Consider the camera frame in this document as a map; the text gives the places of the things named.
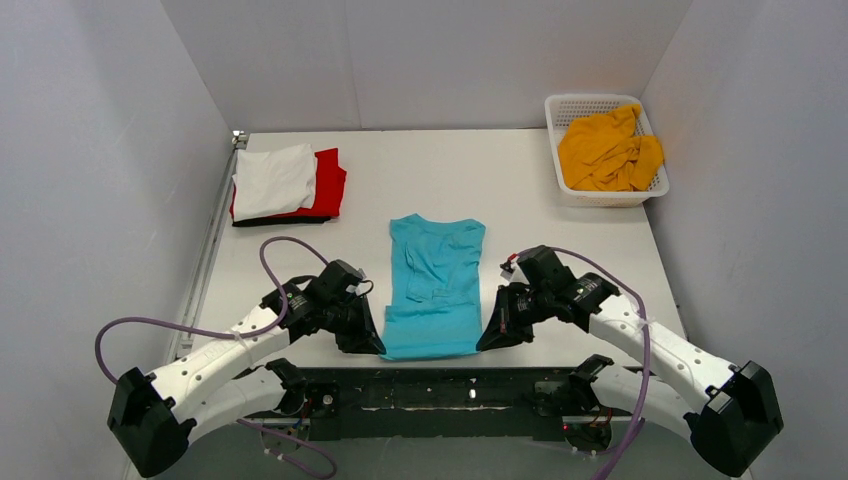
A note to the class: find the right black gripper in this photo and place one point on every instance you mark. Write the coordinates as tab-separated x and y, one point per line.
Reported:
510	312

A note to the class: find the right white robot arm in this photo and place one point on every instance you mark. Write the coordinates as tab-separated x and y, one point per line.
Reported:
729	413

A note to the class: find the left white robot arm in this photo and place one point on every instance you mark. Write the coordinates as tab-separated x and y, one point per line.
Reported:
157	416

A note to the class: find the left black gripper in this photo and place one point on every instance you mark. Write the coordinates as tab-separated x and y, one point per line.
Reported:
354	321

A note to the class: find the white plastic basket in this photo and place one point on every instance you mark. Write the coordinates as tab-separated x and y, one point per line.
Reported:
561	110

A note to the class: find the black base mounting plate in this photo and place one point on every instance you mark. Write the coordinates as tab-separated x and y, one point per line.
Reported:
382	402

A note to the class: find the turquoise t shirt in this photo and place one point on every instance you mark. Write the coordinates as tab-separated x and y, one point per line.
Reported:
435	310

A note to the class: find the red folded t shirt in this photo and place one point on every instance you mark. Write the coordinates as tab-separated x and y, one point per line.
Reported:
331	179

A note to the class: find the white folded t shirt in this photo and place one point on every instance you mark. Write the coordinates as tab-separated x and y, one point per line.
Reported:
274	182

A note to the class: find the yellow crumpled t shirt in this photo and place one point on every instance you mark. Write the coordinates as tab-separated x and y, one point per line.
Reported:
603	153

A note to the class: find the black folded t shirt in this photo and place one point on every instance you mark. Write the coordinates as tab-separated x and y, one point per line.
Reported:
281	220

